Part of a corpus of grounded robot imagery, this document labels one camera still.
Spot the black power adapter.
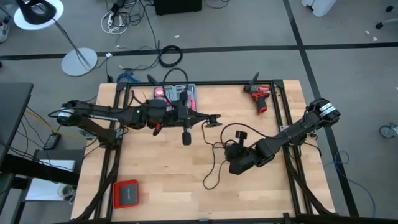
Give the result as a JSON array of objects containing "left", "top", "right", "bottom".
[{"left": 43, "top": 132, "right": 62, "bottom": 151}]

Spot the clear tape roll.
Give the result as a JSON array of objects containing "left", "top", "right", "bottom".
[{"left": 57, "top": 183, "right": 76, "bottom": 202}]

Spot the red black cordless drill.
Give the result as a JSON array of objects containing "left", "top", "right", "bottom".
[{"left": 242, "top": 83, "right": 271, "bottom": 116}]

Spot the grey office chair base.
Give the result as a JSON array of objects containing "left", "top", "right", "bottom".
[{"left": 374, "top": 4, "right": 398, "bottom": 30}]

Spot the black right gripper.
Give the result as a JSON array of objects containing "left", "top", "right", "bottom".
[{"left": 224, "top": 130, "right": 261, "bottom": 175}]

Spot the grey plastic tool case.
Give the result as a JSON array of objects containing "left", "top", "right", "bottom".
[{"left": 151, "top": 83, "right": 198, "bottom": 113}]

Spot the person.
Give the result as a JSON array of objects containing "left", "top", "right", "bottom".
[{"left": 0, "top": 21, "right": 11, "bottom": 44}]

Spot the white power strip cable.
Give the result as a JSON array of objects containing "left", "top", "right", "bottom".
[{"left": 100, "top": 9, "right": 129, "bottom": 35}]

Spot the white floor lamp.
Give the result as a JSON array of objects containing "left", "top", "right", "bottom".
[{"left": 13, "top": 0, "right": 98, "bottom": 77}]

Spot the red plastic bin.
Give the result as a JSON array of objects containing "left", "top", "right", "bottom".
[{"left": 112, "top": 179, "right": 140, "bottom": 210}]

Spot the black braided cord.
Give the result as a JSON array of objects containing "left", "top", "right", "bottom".
[{"left": 200, "top": 119, "right": 237, "bottom": 190}]

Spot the blue floor cable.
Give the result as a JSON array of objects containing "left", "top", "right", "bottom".
[
  {"left": 116, "top": 71, "right": 142, "bottom": 84},
  {"left": 323, "top": 149, "right": 377, "bottom": 218}
]

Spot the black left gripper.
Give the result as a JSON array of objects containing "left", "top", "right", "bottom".
[{"left": 146, "top": 89, "right": 217, "bottom": 146}]

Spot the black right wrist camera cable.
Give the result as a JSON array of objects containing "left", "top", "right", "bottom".
[{"left": 220, "top": 122, "right": 270, "bottom": 147}]

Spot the black coiled floor cable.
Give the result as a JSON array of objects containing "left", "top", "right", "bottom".
[{"left": 158, "top": 44, "right": 184, "bottom": 68}]

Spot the black box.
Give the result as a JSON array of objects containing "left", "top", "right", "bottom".
[{"left": 153, "top": 0, "right": 203, "bottom": 16}]

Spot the black low shelf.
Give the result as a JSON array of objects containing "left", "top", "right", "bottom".
[{"left": 0, "top": 148, "right": 86, "bottom": 187}]

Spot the grey caster wheel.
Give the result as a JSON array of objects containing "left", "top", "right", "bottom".
[{"left": 378, "top": 121, "right": 398, "bottom": 139}]

